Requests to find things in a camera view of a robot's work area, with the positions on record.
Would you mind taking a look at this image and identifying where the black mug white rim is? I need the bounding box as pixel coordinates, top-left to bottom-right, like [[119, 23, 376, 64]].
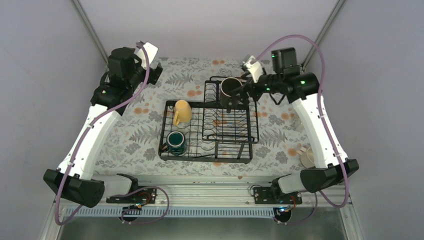
[[219, 77, 242, 113]]

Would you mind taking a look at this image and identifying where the beige cream mug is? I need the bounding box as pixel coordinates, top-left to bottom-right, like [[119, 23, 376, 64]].
[[296, 146, 315, 169]]

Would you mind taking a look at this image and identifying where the white mug orange interior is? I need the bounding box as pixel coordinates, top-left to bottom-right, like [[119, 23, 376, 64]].
[[295, 120, 305, 132]]

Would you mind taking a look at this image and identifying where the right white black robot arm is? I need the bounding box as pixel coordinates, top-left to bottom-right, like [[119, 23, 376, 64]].
[[231, 47, 359, 204]]

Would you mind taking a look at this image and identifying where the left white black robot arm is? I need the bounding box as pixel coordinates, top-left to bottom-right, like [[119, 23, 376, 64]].
[[43, 42, 163, 208]]

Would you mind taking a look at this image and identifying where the yellow mug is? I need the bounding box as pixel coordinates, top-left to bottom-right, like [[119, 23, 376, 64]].
[[172, 100, 193, 126]]

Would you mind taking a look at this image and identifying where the floral patterned tablecloth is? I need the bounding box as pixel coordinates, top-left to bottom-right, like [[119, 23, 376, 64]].
[[94, 57, 310, 177]]

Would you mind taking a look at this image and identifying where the dark green mug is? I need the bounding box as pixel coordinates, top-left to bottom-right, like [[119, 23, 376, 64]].
[[159, 131, 187, 156]]

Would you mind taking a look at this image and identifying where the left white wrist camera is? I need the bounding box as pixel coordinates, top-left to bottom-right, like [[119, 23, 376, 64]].
[[135, 41, 159, 70]]

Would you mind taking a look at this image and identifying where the black wire dish rack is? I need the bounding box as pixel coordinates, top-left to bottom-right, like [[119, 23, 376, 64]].
[[158, 76, 259, 164]]

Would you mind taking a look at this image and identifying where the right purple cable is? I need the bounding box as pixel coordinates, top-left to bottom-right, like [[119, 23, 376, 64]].
[[254, 34, 351, 226]]

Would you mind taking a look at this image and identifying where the purple cable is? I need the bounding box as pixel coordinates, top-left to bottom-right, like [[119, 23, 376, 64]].
[[54, 41, 170, 227], [254, 34, 351, 226]]

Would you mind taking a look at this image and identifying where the left aluminium frame post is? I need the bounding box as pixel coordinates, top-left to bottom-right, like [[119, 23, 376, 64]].
[[70, 0, 108, 63]]

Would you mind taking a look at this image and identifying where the aluminium frame post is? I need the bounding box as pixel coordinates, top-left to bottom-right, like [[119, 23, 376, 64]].
[[70, 0, 108, 63], [301, 0, 347, 68]]

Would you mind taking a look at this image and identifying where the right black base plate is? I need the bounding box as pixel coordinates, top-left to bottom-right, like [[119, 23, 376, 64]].
[[251, 186, 303, 205]]

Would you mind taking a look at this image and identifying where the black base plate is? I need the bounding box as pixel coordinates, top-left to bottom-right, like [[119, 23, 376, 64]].
[[106, 188, 157, 205], [251, 186, 303, 205]]

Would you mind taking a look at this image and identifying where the right aluminium frame post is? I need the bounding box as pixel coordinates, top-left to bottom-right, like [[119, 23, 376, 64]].
[[301, 0, 347, 68]]

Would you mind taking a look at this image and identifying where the aluminium mounting rail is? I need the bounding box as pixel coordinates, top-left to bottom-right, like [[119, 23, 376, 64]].
[[52, 181, 353, 208]]

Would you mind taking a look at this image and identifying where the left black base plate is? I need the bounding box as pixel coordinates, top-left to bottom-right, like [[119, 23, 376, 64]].
[[106, 188, 157, 205]]

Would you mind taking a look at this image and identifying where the grey slotted cable duct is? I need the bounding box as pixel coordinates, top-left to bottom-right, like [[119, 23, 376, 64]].
[[74, 206, 275, 219]]

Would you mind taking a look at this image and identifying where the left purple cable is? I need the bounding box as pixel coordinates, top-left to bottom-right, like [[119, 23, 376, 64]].
[[54, 41, 170, 227]]

